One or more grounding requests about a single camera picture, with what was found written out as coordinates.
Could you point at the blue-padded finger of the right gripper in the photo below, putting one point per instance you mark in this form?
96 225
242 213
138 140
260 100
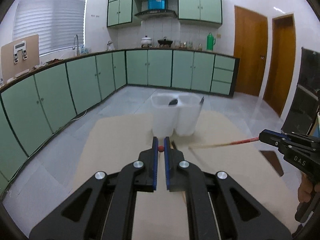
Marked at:
273 138

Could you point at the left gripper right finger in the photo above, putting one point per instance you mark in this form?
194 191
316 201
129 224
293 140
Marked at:
217 206

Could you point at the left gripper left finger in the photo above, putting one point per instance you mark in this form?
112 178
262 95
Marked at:
104 206

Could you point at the black plastic spoon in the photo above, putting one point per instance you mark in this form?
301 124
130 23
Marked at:
173 102

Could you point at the kitchen faucet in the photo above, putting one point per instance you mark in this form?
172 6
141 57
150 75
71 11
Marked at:
76 45

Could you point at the right hand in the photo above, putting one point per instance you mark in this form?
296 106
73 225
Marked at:
305 189

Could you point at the brown chair seat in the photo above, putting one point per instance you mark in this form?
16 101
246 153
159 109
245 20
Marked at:
272 158

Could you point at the black cabinet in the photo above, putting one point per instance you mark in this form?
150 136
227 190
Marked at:
303 110

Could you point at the right wooden door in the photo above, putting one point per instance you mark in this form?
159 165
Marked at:
282 63

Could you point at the wooden door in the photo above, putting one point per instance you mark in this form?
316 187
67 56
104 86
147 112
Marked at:
282 63
250 46

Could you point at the white utensil holder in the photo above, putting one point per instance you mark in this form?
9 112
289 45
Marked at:
180 119

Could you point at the left wooden door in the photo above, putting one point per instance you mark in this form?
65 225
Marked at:
250 46

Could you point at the green thermos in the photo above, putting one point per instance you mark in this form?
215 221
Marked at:
210 42

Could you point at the lower green cabinets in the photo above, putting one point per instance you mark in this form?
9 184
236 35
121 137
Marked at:
39 104

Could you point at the black wok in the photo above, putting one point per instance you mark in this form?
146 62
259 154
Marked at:
164 42

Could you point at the white pot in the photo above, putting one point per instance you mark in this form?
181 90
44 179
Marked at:
146 42

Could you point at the brown board with device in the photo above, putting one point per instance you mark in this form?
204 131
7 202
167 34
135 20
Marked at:
19 56

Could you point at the range hood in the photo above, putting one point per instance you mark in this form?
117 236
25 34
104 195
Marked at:
154 9

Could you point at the window blind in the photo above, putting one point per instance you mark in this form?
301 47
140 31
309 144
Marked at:
60 24

